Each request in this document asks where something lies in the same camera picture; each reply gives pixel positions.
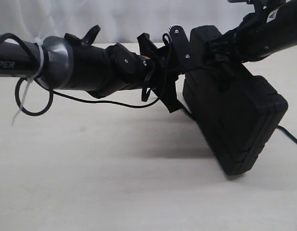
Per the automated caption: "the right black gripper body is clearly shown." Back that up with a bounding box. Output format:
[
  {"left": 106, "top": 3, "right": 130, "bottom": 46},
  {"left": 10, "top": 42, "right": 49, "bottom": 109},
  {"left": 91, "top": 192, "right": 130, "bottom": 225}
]
[{"left": 206, "top": 31, "right": 245, "bottom": 63}]

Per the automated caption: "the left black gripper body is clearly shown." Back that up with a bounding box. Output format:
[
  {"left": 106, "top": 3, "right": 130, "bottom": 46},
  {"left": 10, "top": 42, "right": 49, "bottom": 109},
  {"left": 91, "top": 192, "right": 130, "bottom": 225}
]
[{"left": 137, "top": 32, "right": 185, "bottom": 96}]

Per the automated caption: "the black plastic carry case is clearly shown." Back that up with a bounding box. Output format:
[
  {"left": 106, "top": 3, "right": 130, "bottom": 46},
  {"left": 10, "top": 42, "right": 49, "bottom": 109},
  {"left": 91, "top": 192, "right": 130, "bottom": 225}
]
[{"left": 183, "top": 26, "right": 288, "bottom": 176}]

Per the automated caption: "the black rope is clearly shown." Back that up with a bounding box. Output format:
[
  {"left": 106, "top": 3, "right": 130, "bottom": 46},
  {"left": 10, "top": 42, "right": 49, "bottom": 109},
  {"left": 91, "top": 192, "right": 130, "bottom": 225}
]
[{"left": 179, "top": 101, "right": 297, "bottom": 149}]

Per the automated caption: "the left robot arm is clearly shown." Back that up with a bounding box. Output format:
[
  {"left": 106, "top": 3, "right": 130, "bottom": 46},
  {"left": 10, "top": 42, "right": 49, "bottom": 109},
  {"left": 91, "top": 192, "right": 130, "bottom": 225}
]
[{"left": 0, "top": 31, "right": 184, "bottom": 116}]

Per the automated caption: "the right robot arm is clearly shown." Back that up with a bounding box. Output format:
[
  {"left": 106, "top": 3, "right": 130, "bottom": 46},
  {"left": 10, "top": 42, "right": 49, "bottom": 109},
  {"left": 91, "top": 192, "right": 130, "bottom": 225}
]
[{"left": 203, "top": 0, "right": 297, "bottom": 88}]

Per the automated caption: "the white zip tie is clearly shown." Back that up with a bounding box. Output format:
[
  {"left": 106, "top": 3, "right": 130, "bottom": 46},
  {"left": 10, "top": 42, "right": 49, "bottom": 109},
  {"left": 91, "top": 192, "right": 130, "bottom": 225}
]
[{"left": 12, "top": 37, "right": 45, "bottom": 127}]

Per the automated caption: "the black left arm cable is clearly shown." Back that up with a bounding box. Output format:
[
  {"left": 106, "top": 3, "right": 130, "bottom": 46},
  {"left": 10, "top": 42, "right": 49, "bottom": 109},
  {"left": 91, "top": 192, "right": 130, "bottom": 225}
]
[{"left": 0, "top": 33, "right": 211, "bottom": 116}]

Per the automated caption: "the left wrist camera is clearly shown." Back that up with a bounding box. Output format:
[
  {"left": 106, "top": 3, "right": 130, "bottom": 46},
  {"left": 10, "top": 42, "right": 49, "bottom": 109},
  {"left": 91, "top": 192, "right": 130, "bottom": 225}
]
[{"left": 168, "top": 25, "right": 196, "bottom": 73}]

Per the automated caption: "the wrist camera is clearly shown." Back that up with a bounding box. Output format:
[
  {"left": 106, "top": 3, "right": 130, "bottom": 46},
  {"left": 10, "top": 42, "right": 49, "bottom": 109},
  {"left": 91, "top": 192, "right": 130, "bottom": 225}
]
[
  {"left": 168, "top": 25, "right": 196, "bottom": 73},
  {"left": 227, "top": 0, "right": 257, "bottom": 4}
]

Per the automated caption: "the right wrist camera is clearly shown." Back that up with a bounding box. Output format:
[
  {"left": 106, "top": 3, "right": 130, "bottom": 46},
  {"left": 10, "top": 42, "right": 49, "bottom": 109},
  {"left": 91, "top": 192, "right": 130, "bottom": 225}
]
[{"left": 227, "top": 0, "right": 257, "bottom": 4}]

